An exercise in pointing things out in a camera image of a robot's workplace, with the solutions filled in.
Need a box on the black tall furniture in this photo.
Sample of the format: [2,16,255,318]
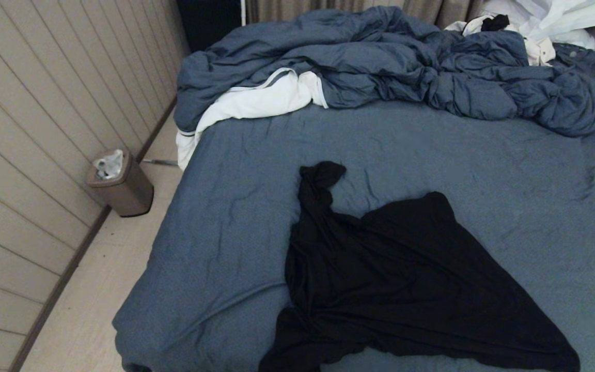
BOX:
[176,0,244,52]

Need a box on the beige curtain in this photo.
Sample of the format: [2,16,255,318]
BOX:
[246,0,484,29]

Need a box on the black t-shirt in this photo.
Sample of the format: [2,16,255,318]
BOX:
[259,161,582,372]

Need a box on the brown trash bin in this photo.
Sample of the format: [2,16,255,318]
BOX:
[85,149,154,218]

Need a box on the crumpled blue duvet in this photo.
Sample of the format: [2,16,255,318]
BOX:
[174,5,595,138]

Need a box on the white duvet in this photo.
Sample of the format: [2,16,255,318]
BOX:
[175,68,329,172]

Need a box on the small black fabric item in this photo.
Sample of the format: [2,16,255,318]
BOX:
[480,14,510,32]

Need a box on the white crumpled shirt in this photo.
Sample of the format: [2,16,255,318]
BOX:
[445,0,595,67]

